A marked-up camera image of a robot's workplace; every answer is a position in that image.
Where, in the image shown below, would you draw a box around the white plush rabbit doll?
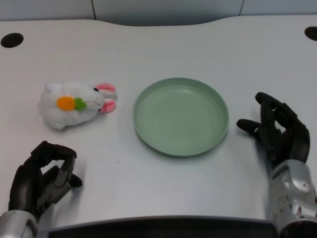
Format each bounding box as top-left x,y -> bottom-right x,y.
38,80 -> 118,130

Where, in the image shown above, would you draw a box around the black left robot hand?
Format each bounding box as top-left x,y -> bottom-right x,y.
7,140 -> 83,221

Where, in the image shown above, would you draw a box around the black robot torso edge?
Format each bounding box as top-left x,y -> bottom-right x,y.
37,216 -> 280,238

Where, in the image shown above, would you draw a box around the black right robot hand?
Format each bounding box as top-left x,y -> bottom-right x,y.
236,92 -> 311,172

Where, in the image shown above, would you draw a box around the black round cable grommet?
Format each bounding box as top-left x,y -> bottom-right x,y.
0,32 -> 24,49
304,26 -> 317,41

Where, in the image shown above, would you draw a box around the green round plate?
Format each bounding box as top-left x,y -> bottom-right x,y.
133,77 -> 229,158

